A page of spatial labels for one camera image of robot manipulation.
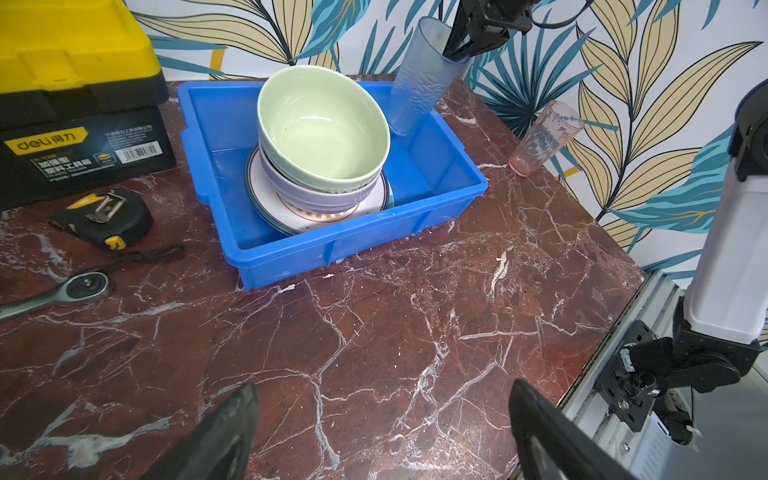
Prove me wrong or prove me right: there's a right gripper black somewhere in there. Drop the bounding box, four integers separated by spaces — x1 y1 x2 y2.
442 0 536 62

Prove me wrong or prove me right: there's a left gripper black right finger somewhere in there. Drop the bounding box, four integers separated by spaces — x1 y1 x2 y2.
509 378 633 479

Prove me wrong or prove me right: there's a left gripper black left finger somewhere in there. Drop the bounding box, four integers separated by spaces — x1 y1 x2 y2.
142 383 259 479

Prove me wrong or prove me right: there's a grey translucent plastic cup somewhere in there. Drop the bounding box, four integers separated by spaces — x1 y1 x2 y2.
385 17 469 136

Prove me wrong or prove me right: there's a pink translucent plastic cup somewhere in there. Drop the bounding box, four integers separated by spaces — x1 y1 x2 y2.
509 100 585 177

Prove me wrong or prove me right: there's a pale green bowl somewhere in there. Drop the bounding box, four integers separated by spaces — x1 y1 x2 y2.
256 65 391 194

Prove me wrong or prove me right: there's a stack of lilac bowls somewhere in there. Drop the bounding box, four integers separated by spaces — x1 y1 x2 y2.
254 147 388 214

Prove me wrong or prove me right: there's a white plate green rim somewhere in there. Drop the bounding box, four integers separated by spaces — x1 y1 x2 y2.
245 147 395 235

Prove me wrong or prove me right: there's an orange patterned small plate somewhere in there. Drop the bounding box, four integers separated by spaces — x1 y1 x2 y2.
276 179 390 223

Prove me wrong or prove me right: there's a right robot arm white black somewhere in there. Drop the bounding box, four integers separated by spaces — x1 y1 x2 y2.
493 1 767 396

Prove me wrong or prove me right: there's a blue plastic bin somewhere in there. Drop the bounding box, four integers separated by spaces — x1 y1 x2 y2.
177 81 488 289

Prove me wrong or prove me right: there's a yellow black tape measure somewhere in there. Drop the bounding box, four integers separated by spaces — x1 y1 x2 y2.
48 188 154 252

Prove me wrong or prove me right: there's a yellow black toolbox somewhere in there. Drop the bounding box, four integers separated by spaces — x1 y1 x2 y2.
1 1 176 210

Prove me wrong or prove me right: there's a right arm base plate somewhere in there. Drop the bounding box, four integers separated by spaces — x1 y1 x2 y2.
595 320 673 433

